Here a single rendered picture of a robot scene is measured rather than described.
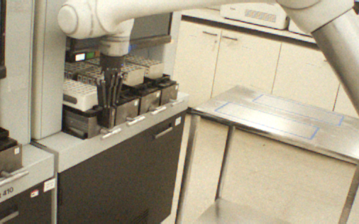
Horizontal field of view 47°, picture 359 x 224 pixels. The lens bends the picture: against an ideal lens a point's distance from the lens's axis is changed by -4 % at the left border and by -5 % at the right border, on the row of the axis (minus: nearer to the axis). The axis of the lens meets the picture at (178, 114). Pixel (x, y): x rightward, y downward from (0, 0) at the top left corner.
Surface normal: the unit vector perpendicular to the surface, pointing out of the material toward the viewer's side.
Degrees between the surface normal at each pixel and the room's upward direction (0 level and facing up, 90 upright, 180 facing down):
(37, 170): 90
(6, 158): 90
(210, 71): 90
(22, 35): 90
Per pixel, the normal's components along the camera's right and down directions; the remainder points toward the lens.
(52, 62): 0.87, 0.27
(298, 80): -0.49, 0.23
